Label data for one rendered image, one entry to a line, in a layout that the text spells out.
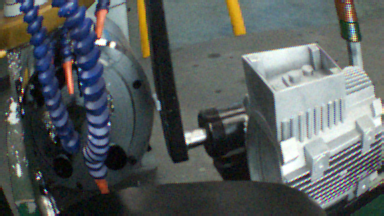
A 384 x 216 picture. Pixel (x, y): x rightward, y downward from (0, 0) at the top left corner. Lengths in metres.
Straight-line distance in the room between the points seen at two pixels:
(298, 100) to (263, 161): 0.18
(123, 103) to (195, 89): 0.57
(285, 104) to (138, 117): 0.30
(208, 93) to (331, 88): 0.77
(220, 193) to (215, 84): 1.35
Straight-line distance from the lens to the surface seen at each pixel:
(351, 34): 1.22
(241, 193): 0.26
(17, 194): 0.69
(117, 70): 1.02
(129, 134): 1.06
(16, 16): 0.69
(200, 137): 0.99
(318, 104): 0.82
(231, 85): 1.59
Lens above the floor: 1.51
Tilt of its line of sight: 27 degrees down
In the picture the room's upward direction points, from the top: 9 degrees counter-clockwise
